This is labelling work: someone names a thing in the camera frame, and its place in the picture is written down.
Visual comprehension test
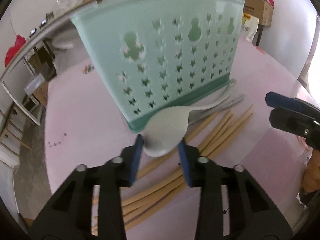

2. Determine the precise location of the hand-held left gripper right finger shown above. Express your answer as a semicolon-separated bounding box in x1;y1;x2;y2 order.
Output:
177;140;293;240

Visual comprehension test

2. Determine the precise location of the bundle of wooden chopsticks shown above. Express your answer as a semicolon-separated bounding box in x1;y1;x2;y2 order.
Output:
91;104;254;235

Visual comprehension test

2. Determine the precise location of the large cardboard box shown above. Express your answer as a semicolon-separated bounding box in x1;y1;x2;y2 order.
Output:
244;0;274;27

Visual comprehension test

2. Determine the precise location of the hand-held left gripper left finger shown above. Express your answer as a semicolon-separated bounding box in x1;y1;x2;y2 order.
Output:
29;134;145;240

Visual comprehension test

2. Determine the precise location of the mint green utensil basket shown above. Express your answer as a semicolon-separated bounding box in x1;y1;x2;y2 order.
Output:
70;0;246;133

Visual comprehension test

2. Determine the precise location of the person's right hand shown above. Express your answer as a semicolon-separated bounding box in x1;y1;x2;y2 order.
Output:
301;150;320;193

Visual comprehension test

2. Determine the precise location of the clear plastic box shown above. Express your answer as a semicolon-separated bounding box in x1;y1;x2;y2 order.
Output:
24;76;47;93

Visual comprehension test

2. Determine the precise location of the white plastic spoon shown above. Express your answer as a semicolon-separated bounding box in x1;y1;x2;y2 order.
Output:
143;78;237;158

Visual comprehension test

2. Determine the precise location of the white bag with yellow label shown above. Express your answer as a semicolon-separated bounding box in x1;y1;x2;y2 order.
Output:
240;14;259;43

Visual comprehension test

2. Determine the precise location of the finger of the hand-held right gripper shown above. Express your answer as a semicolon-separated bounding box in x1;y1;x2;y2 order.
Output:
269;107;320;150
265;92;320;117

